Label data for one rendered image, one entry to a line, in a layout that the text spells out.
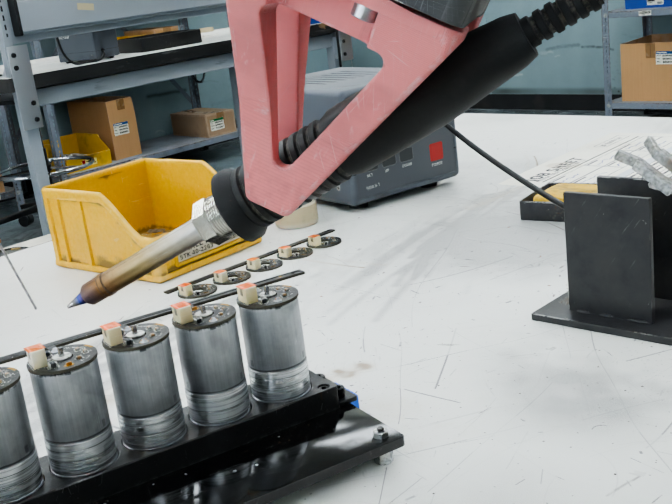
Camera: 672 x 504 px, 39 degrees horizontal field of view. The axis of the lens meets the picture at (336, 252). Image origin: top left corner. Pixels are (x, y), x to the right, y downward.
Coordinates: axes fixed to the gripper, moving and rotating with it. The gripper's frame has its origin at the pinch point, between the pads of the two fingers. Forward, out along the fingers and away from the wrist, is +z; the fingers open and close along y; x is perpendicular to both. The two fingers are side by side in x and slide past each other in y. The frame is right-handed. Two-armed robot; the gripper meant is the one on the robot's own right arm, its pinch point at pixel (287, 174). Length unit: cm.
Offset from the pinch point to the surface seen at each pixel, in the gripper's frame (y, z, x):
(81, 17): -232, 62, -114
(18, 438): 1.8, 12.3, -5.0
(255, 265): -28.8, 16.5, -4.8
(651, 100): -461, 44, 72
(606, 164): -54, 6, 15
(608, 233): -17.9, 1.9, 12.4
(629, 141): -63, 4, 17
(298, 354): -6.0, 8.8, 2.1
